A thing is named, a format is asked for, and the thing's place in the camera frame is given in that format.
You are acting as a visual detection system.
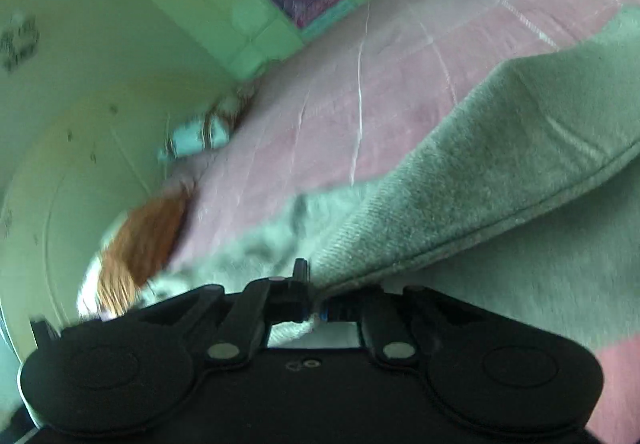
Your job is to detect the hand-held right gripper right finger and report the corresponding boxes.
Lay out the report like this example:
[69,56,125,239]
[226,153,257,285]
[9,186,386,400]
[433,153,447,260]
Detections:
[320,285,481,367]

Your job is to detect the patterned pillow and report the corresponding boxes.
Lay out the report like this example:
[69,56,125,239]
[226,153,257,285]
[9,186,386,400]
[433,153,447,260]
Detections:
[157,94,256,165]

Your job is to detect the pink checked bed blanket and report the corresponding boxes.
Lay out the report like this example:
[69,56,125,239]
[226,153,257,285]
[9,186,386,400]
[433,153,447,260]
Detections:
[160,0,640,444]

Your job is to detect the grey pants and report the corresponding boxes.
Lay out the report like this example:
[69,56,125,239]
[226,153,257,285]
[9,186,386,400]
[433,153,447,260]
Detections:
[140,6,640,355]

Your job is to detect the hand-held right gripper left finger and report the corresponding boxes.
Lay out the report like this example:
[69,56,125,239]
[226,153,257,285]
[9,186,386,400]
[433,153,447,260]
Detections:
[140,258,313,367]

